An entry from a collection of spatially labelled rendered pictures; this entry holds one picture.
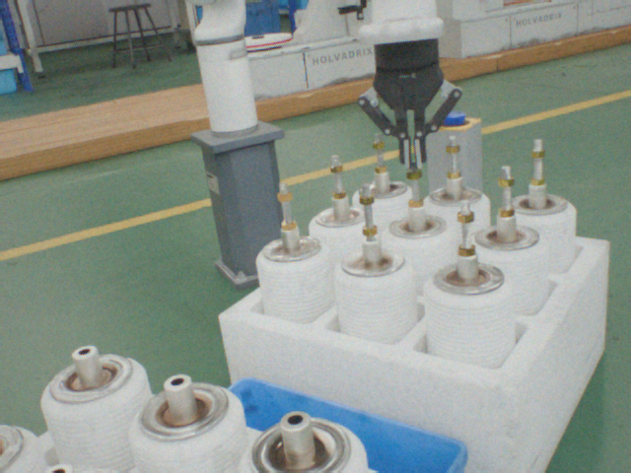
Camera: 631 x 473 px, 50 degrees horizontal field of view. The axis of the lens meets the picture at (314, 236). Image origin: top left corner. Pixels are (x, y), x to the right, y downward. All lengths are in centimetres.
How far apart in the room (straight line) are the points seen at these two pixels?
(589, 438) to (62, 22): 858
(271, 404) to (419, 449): 20
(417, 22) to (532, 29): 298
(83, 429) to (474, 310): 39
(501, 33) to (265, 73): 127
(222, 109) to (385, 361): 69
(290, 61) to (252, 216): 171
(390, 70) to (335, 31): 243
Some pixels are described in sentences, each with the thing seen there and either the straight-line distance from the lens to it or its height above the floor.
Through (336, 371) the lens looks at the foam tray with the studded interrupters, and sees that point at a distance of 79.
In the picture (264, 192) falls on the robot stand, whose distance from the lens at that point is 132.
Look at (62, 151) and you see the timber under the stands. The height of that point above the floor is 6.
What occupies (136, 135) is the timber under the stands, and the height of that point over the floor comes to 6.
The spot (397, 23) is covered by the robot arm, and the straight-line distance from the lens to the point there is 75.
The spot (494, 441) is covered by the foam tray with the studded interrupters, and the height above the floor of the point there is 11.
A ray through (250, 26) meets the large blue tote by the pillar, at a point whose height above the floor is 22.
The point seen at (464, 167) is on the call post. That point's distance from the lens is 112.
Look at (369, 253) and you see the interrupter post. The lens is 77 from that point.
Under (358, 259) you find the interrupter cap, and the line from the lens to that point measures 80.
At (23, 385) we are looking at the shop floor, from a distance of 123.
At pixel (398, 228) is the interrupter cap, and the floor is 25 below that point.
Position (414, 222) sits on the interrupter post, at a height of 26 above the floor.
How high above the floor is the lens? 58
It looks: 22 degrees down
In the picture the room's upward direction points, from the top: 7 degrees counter-clockwise
